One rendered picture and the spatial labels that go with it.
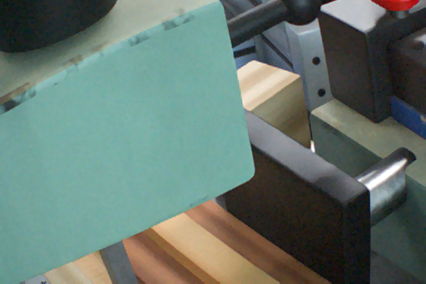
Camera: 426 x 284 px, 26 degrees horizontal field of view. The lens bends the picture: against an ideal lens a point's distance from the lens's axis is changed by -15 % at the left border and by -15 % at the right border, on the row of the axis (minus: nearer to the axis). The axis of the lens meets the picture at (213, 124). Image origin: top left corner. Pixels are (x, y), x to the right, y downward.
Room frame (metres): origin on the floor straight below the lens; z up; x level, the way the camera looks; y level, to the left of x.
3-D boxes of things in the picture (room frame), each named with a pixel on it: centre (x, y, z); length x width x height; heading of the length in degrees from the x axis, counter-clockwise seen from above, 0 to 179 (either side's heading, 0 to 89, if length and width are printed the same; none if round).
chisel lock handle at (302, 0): (0.34, -0.02, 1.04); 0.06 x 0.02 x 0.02; 116
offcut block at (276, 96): (0.47, -0.02, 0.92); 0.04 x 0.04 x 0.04; 39
